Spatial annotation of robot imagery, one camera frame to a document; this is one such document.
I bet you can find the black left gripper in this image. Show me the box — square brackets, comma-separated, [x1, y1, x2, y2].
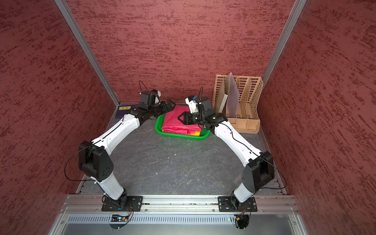
[148, 99, 176, 117]

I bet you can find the magenta raincoat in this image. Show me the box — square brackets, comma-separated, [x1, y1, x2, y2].
[162, 106, 201, 135]

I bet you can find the plain yellow raincoat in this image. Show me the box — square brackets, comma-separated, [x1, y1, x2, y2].
[189, 131, 201, 137]

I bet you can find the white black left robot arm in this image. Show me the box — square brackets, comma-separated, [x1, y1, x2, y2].
[75, 89, 176, 208]

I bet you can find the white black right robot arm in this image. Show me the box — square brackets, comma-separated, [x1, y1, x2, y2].
[178, 96, 278, 209]

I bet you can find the green plastic basket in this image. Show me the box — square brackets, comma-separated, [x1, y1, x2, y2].
[155, 115, 211, 141]

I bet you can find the dark blue book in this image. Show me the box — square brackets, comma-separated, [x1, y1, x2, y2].
[115, 104, 138, 119]

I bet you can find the lilac plastic folder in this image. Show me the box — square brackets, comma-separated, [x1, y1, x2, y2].
[224, 72, 240, 118]

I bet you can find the white binder folder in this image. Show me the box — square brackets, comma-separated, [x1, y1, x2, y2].
[214, 79, 228, 113]

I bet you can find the beige desk file organizer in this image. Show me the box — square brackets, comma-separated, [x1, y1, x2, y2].
[212, 74, 263, 134]

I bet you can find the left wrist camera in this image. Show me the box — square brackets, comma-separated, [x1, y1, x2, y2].
[152, 89, 161, 105]

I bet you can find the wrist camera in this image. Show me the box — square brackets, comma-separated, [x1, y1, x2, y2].
[185, 96, 198, 114]
[152, 89, 161, 105]

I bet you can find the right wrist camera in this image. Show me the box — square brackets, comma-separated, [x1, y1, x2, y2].
[185, 96, 198, 114]

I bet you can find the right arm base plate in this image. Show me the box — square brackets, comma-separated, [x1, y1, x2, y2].
[217, 196, 258, 212]

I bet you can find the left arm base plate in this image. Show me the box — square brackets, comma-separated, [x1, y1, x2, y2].
[101, 196, 144, 212]

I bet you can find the aluminium front rail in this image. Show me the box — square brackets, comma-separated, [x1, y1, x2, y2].
[49, 194, 308, 235]

